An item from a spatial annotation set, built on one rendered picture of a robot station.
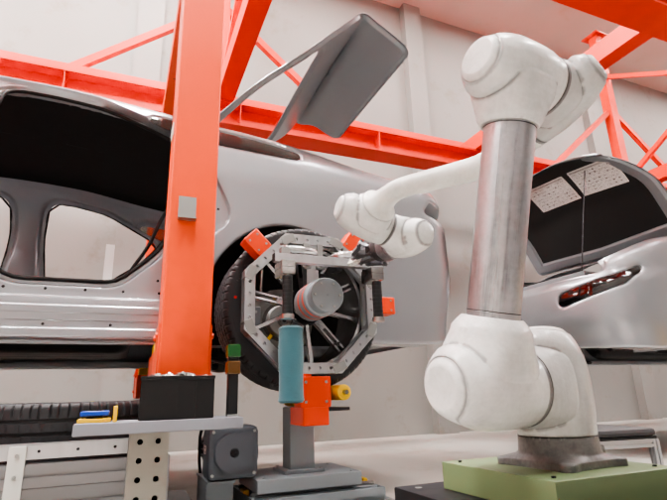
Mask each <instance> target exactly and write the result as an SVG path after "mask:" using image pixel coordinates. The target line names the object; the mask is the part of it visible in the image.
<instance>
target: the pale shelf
mask: <svg viewBox="0 0 667 500"><path fill-rule="evenodd" d="M242 428H243V417H226V416H213V418H209V419H186V420H162V421H140V422H139V421H138V420H122V421H117V422H116V423H113V422H112V421H110V423H89V424H74V425H73V426H72V434H71V436H72V437H73V438H75V437H94V436H113V435H131V434H149V433H167V432H186V431H205V430H223V429H242Z"/></svg>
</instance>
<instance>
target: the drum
mask: <svg viewBox="0 0 667 500"><path fill-rule="evenodd" d="M342 301H343V291H342V288H341V286H340V285H339V283H338V282H337V281H335V280H333V279H331V278H321V279H317V280H314V281H312V282H310V283H309V284H308V285H307V286H305V287H303V288H302V289H300V290H299V291H298V293H297V294H296V295H295V299H294V307H295V311H296V313H297V314H298V315H299V316H300V317H301V318H303V319H305V320H308V321H315V320H318V319H321V318H323V317H325V316H328V315H330V314H332V313H334V312H335V311H336V310H337V309H339V307H340V306H341V304H342Z"/></svg>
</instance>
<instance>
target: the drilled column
mask: <svg viewBox="0 0 667 500"><path fill-rule="evenodd" d="M169 435H170V432H167V433H149V434H131V435H129V440H128V451H127V463H126V475H125V487H124V499H123V500H166V484H167V468H168V451H169Z"/></svg>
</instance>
